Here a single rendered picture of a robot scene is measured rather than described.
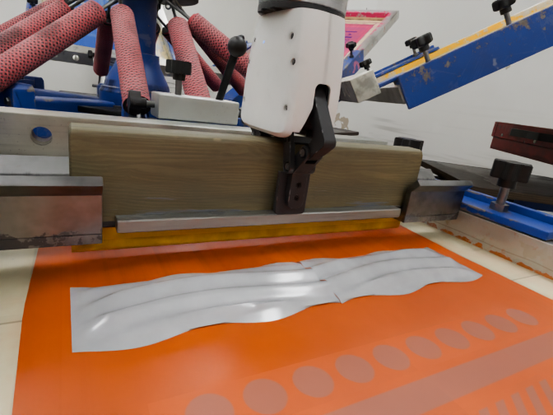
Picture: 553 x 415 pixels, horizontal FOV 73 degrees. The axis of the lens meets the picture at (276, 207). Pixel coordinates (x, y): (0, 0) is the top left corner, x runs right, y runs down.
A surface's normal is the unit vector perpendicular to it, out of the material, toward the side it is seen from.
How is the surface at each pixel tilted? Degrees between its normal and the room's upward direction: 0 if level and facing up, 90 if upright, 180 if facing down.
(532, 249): 90
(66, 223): 90
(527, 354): 0
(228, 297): 30
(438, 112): 90
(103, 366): 0
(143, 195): 90
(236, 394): 0
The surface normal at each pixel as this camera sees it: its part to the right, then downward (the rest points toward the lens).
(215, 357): 0.13, -0.95
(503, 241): -0.87, 0.03
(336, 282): 0.45, -0.66
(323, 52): 0.52, 0.22
